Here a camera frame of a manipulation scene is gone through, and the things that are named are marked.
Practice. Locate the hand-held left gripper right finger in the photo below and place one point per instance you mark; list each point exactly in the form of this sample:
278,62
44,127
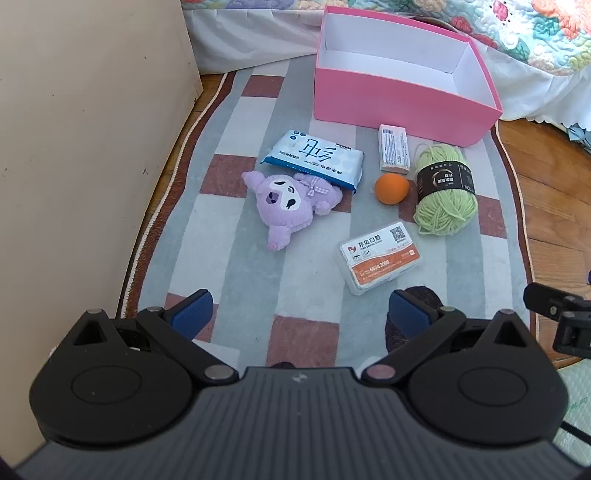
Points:
408,314

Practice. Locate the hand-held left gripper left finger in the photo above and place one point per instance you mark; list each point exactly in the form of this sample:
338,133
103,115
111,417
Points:
194,313

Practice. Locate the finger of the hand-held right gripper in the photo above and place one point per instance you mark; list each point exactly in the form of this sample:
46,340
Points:
572,334
549,297

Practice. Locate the orange label plastic case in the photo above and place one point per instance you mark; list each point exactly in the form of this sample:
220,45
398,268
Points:
378,258

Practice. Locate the green yarn skein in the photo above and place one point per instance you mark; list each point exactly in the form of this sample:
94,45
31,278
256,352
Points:
443,203

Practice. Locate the orange ball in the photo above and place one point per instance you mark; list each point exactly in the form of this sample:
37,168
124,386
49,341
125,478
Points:
391,189

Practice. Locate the purple plush toy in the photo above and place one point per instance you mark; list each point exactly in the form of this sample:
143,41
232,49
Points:
286,203

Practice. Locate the small white carton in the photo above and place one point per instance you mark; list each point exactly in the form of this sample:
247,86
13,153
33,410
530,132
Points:
395,147

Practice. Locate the wet wipes pack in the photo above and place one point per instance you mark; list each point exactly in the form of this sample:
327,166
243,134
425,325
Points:
318,154

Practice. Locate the pink cardboard box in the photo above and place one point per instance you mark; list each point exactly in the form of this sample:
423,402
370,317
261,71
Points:
392,101

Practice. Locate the dark cloth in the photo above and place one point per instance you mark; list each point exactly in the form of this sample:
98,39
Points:
427,297

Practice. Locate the pale green mat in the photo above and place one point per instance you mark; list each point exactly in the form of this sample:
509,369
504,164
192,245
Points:
577,392

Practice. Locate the checkered rug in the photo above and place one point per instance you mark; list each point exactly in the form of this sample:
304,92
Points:
240,258

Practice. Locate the pale blue crumpled bag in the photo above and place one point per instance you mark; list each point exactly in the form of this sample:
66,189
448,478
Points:
582,136

